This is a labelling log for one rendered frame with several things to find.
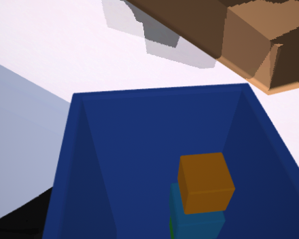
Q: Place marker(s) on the orange block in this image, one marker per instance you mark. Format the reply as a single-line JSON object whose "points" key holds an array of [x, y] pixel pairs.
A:
{"points": [[205, 183]]}

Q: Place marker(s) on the blue block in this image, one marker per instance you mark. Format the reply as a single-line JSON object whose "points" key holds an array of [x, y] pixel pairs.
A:
{"points": [[193, 226]]}

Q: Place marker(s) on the blue square cup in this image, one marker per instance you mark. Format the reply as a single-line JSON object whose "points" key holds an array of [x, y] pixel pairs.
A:
{"points": [[121, 151]]}

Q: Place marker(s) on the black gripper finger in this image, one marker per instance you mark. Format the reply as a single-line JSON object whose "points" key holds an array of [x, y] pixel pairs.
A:
{"points": [[28, 221]]}

